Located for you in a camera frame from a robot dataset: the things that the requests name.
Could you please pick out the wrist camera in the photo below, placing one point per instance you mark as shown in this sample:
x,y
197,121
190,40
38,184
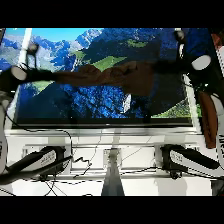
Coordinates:
x,y
180,35
32,49

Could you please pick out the silver frame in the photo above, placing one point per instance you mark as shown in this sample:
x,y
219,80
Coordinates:
x,y
112,180

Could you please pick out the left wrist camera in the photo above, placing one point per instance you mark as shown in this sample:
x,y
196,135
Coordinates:
x,y
32,49

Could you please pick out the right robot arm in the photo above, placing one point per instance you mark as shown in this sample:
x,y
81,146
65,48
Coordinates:
x,y
190,160

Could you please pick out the brown garment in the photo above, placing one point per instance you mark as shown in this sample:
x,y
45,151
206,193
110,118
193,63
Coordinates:
x,y
110,77
208,120

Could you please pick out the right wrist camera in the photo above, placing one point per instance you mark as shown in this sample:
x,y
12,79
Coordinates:
x,y
180,35

